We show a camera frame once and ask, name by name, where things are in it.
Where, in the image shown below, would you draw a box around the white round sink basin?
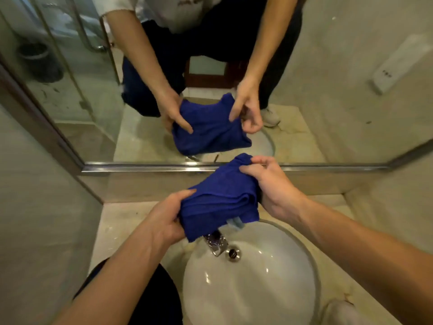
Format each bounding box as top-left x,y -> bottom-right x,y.
182,219 -> 321,325

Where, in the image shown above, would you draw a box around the person's right hand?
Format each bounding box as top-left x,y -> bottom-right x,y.
239,156 -> 306,224

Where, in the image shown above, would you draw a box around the blue cleaning cloth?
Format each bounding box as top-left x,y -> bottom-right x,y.
179,153 -> 262,243

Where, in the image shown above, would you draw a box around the white wall box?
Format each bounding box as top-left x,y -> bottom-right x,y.
370,33 -> 433,96

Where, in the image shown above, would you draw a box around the black waste bin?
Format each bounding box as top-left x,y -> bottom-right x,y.
17,41 -> 65,84

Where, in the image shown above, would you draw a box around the person's left hand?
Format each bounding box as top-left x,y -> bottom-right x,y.
145,189 -> 197,248

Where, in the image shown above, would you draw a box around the wall mirror with steel frame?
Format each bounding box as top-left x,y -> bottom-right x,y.
0,0 -> 433,176

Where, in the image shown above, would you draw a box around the person's white shoe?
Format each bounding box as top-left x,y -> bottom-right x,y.
321,299 -> 378,325

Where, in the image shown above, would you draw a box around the chrome faucet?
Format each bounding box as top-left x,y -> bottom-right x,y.
203,230 -> 229,258

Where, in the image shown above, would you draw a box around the person's left forearm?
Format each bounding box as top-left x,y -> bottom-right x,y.
52,230 -> 170,325

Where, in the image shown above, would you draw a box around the person's right forearm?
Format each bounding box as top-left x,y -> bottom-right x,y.
294,196 -> 433,325

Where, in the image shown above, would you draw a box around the person's black trousers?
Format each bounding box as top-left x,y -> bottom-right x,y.
73,258 -> 184,325

